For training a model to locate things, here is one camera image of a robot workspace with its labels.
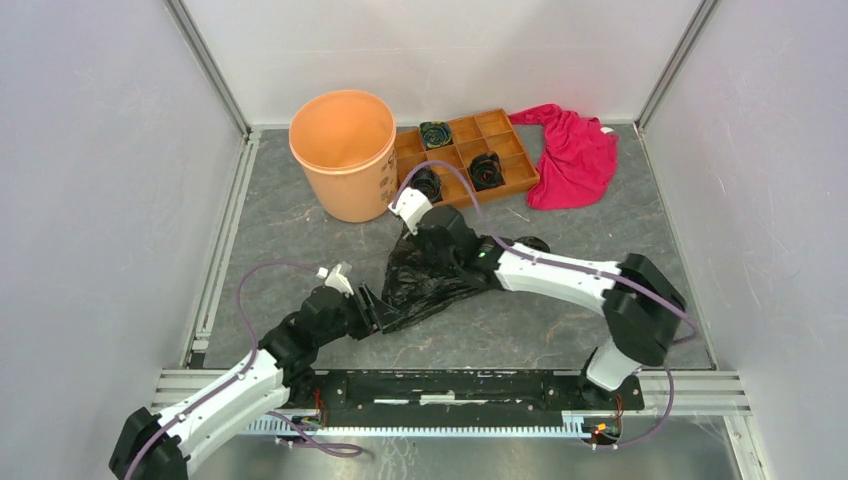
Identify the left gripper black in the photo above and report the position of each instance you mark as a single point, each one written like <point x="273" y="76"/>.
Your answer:
<point x="380" y="313"/>

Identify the black trash bag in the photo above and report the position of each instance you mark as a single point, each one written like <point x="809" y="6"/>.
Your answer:
<point x="423" y="279"/>

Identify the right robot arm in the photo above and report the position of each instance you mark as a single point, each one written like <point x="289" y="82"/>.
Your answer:
<point x="641" y="307"/>

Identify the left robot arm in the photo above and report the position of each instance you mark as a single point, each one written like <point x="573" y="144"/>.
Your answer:
<point x="174" y="442"/>

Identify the orange plastic trash bin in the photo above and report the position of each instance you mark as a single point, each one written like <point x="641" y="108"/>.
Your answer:
<point x="345" y="143"/>

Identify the black rolled bag centre right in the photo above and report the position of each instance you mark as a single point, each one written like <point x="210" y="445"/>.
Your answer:
<point x="485" y="171"/>

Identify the black rolled bag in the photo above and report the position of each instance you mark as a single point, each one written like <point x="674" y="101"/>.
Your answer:
<point x="485" y="171"/>
<point x="427" y="182"/>

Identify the black rolled bag front left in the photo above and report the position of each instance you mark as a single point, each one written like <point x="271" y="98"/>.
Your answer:
<point x="427" y="182"/>

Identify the orange compartment tray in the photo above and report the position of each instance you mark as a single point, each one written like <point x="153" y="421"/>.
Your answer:
<point x="473" y="135"/>

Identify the rolled bag with yellow-green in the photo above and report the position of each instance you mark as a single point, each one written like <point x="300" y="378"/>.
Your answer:
<point x="435" y="134"/>

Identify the red cloth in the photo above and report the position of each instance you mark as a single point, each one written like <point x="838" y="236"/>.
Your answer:
<point x="578" y="161"/>

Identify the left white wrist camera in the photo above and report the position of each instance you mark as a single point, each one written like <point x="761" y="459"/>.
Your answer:
<point x="337" y="278"/>

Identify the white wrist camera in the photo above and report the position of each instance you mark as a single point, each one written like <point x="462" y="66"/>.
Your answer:
<point x="337" y="278"/>
<point x="410" y="206"/>

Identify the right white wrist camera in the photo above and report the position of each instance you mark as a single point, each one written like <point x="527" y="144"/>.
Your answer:
<point x="410" y="206"/>

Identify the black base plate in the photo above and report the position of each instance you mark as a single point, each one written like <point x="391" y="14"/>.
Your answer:
<point x="456" y="398"/>

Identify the aluminium rail frame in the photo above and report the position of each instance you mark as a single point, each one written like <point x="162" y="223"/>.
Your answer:
<point x="687" y="393"/>

